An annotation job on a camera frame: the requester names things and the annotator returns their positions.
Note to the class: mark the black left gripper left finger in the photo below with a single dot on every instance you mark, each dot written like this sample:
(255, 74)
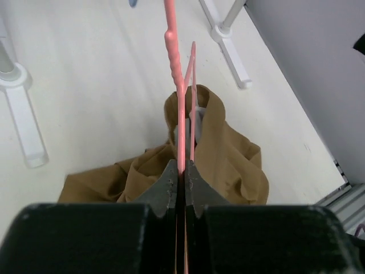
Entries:
(134, 237)

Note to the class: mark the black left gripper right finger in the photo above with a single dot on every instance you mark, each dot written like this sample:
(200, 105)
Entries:
(227, 238)

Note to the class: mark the tan brown skirt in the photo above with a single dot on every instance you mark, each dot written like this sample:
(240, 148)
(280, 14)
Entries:
(225, 159)

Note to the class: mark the pink wire hanger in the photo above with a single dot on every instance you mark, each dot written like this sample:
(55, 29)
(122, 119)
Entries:
(181, 82)

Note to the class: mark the white clothes rack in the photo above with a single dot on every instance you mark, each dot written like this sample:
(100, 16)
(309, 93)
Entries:
(16, 81)

